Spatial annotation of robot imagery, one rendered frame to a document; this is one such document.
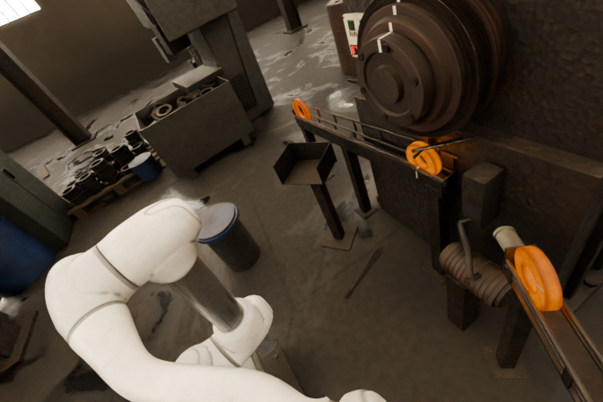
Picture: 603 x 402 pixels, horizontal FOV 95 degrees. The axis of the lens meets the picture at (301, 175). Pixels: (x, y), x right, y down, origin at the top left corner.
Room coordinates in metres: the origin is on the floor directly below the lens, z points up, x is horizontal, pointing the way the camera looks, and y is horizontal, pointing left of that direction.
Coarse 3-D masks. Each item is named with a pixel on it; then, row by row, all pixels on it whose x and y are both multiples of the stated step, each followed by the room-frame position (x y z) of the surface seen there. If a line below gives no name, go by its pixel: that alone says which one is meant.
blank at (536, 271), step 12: (516, 252) 0.34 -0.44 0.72; (528, 252) 0.30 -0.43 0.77; (540, 252) 0.29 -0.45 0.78; (516, 264) 0.33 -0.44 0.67; (528, 264) 0.29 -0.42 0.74; (540, 264) 0.26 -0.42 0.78; (528, 276) 0.28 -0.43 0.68; (540, 276) 0.24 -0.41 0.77; (552, 276) 0.23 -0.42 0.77; (528, 288) 0.26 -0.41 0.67; (540, 288) 0.23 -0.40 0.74; (552, 288) 0.22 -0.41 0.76; (540, 300) 0.22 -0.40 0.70; (552, 300) 0.20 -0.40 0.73
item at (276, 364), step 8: (272, 352) 0.69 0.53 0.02; (280, 352) 0.67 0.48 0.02; (264, 360) 0.67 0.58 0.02; (272, 360) 0.65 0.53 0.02; (280, 360) 0.63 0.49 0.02; (272, 368) 0.62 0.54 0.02; (280, 368) 0.60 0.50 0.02; (288, 368) 0.58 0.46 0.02; (280, 376) 0.57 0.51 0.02; (288, 376) 0.55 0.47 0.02; (288, 384) 0.52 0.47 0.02; (296, 384) 0.51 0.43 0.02
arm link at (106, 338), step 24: (96, 312) 0.36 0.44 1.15; (120, 312) 0.36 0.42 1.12; (72, 336) 0.33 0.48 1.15; (96, 336) 0.32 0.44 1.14; (120, 336) 0.31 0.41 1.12; (96, 360) 0.29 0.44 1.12; (120, 360) 0.28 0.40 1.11; (144, 360) 0.27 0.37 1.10; (120, 384) 0.24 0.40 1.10; (144, 384) 0.23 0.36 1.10; (168, 384) 0.21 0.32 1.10; (192, 384) 0.20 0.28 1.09; (216, 384) 0.19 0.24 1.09; (240, 384) 0.17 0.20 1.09; (264, 384) 0.16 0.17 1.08
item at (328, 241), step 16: (288, 144) 1.37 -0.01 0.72; (304, 144) 1.31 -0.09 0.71; (320, 144) 1.25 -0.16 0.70; (288, 160) 1.32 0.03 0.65; (304, 160) 1.34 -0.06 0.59; (320, 160) 1.10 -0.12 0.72; (336, 160) 1.21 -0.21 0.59; (288, 176) 1.27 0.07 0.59; (304, 176) 1.19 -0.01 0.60; (320, 176) 1.06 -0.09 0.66; (320, 192) 1.17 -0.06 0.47; (320, 208) 1.20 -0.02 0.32; (336, 224) 1.17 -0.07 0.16; (336, 240) 1.17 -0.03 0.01; (352, 240) 1.12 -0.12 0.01
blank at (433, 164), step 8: (416, 144) 0.80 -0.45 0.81; (424, 144) 0.78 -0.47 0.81; (408, 152) 0.84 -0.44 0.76; (416, 152) 0.80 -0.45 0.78; (424, 152) 0.76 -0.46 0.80; (432, 152) 0.74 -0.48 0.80; (408, 160) 0.85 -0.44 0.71; (416, 160) 0.82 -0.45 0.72; (432, 160) 0.73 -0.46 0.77; (440, 160) 0.72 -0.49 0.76; (424, 168) 0.77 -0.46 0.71; (432, 168) 0.73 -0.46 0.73; (440, 168) 0.72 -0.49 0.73
